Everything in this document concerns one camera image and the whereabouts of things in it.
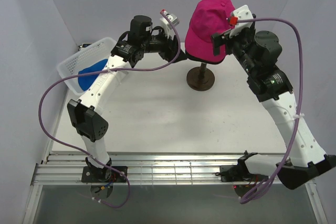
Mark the white plastic basket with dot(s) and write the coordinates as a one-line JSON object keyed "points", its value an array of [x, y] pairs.
{"points": [[86, 57]]}

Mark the blue logo sticker left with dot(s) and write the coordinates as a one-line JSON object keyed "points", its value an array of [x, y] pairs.
{"points": [[86, 45]]}

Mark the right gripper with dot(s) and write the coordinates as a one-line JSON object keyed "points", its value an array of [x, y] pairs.
{"points": [[220, 39]]}

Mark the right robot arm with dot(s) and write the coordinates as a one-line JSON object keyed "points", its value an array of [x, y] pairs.
{"points": [[257, 53]]}

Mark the blue cap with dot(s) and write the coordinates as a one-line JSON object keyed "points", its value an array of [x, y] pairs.
{"points": [[85, 82]]}

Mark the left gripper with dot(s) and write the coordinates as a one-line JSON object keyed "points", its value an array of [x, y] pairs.
{"points": [[171, 48]]}

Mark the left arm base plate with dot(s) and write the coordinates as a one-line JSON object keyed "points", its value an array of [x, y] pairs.
{"points": [[104, 175]]}

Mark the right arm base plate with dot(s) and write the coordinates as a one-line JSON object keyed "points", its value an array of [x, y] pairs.
{"points": [[232, 173]]}

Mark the pink cap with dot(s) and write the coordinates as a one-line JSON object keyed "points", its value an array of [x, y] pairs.
{"points": [[209, 17]]}

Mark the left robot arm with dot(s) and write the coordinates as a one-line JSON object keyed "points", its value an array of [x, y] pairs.
{"points": [[86, 112]]}

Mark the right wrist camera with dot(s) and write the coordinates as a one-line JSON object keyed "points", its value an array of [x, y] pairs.
{"points": [[239, 19]]}

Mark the brown mannequin stand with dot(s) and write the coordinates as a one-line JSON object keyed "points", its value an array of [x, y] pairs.
{"points": [[200, 78]]}

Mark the aluminium rail frame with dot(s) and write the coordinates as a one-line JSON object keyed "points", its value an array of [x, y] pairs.
{"points": [[173, 141]]}

